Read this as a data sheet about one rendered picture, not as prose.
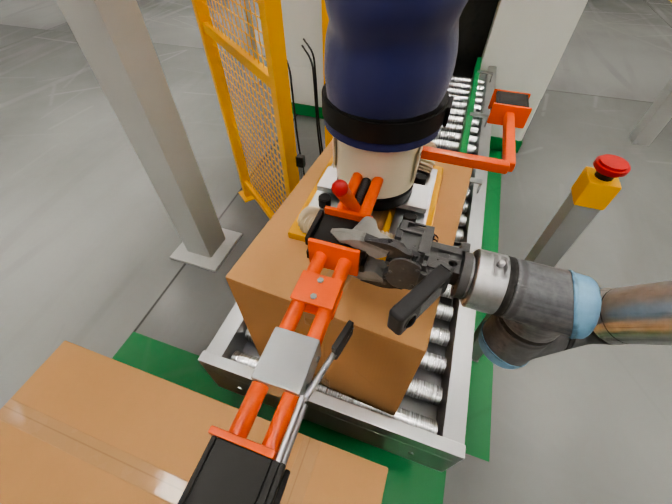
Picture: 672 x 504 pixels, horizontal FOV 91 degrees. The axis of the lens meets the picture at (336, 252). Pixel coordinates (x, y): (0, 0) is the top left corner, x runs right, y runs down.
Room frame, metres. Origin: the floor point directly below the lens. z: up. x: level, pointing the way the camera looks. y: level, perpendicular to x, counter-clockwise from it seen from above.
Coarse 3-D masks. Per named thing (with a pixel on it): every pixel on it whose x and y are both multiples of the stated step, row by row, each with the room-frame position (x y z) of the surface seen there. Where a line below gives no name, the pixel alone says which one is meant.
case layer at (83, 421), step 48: (48, 384) 0.31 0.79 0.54; (96, 384) 0.31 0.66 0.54; (144, 384) 0.31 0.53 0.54; (0, 432) 0.19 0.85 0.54; (48, 432) 0.19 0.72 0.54; (96, 432) 0.19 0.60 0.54; (144, 432) 0.19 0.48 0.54; (192, 432) 0.19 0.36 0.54; (0, 480) 0.09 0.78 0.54; (48, 480) 0.09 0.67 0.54; (96, 480) 0.09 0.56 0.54; (144, 480) 0.09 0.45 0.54; (288, 480) 0.09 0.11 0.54; (336, 480) 0.09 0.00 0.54; (384, 480) 0.09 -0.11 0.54
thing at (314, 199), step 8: (320, 176) 0.68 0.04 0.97; (312, 192) 0.62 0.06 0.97; (320, 192) 0.61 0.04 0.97; (312, 200) 0.58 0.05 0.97; (320, 200) 0.56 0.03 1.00; (328, 200) 0.56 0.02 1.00; (336, 200) 0.58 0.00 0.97; (320, 208) 0.56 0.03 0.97; (296, 224) 0.51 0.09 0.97; (288, 232) 0.49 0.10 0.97; (296, 232) 0.49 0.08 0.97; (304, 240) 0.47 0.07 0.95
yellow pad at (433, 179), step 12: (420, 180) 0.63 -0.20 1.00; (432, 180) 0.66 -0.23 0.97; (432, 192) 0.61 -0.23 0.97; (432, 204) 0.57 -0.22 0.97; (396, 216) 0.53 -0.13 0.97; (408, 216) 0.50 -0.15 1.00; (420, 216) 0.53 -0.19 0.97; (432, 216) 0.54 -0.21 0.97; (384, 228) 0.50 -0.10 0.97; (396, 228) 0.49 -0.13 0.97
